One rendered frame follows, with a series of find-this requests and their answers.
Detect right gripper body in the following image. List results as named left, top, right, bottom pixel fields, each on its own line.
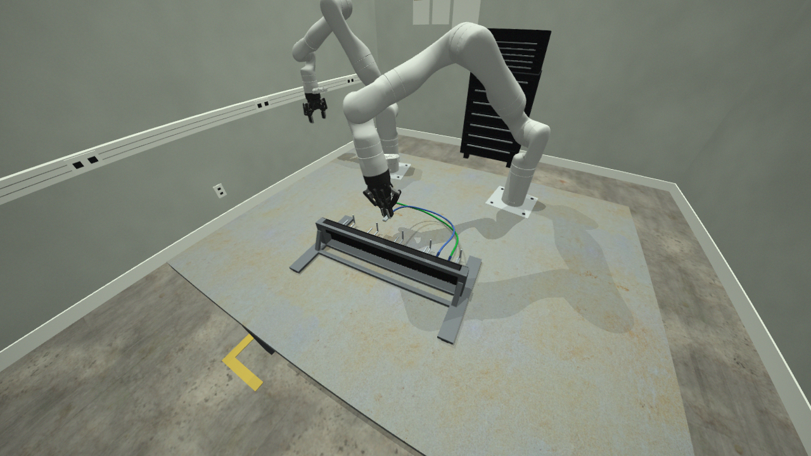
left=305, top=93, right=321, bottom=110

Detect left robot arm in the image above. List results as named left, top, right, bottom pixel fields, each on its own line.
left=343, top=22, right=551, bottom=207

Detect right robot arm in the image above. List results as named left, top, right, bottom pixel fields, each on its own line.
left=292, top=0, right=399, bottom=154

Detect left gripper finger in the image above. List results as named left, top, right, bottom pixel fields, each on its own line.
left=379, top=186, right=402, bottom=219
left=363, top=189, right=386, bottom=218

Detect black network patch panel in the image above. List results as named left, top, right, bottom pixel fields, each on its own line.
left=290, top=215, right=482, bottom=345

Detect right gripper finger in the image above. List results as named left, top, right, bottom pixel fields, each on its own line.
left=303, top=103, right=316, bottom=123
left=317, top=98, right=328, bottom=118

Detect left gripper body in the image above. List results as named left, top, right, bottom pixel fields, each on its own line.
left=363, top=169, right=393, bottom=199

